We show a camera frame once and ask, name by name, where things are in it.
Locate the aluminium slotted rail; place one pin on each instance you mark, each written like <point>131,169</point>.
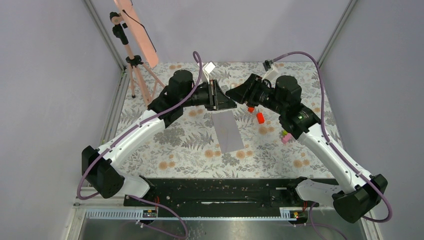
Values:
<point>276,214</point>

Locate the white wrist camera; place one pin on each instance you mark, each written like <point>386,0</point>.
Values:
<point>207,68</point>
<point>271,70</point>

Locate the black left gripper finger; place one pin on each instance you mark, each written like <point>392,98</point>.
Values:
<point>219,94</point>
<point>222,102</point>

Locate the pink board on tripod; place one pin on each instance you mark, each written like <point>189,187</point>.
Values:
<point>139,32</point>

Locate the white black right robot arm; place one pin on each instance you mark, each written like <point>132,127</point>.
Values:
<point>357,191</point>

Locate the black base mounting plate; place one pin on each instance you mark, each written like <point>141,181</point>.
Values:
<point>195,195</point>

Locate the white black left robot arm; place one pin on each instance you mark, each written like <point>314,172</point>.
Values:
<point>101,166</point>

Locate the grey envelope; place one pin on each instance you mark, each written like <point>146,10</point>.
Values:
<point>227,132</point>

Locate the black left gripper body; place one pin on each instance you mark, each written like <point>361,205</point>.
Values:
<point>202,96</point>

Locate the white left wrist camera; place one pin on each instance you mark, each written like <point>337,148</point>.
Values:
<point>207,68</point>

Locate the floral patterned table mat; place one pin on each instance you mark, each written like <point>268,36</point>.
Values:
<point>189,148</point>

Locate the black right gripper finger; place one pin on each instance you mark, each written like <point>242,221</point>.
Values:
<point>241,97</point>
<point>247,86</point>

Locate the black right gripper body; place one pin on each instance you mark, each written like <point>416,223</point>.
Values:
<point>265,96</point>

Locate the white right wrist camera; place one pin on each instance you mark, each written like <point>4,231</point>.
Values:
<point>271,70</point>

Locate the red rectangular block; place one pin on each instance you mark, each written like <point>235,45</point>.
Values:
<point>260,118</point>

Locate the pink tripod stand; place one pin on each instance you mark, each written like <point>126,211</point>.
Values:
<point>133,62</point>

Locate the pink eraser block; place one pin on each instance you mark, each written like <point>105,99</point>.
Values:
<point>286,138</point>

